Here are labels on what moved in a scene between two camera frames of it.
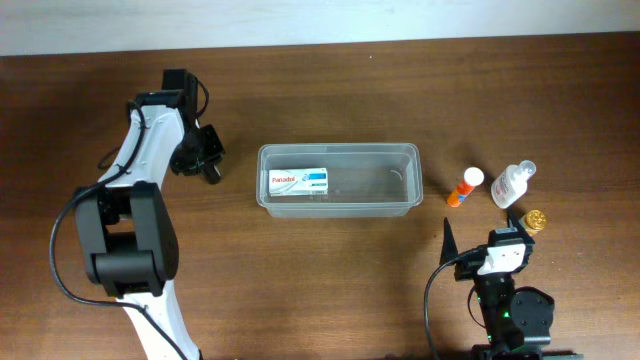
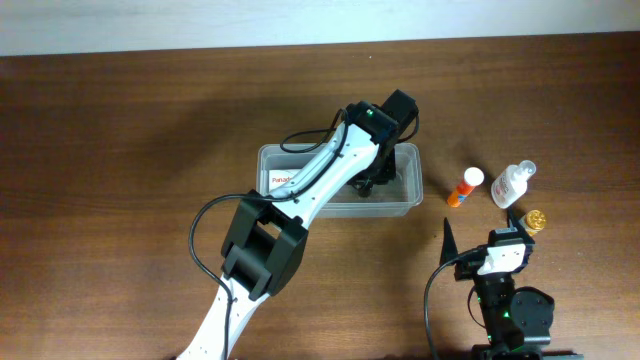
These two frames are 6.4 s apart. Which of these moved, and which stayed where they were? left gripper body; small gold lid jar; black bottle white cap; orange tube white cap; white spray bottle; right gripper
Moved: black bottle white cap; left gripper body
Stayed: small gold lid jar; orange tube white cap; white spray bottle; right gripper
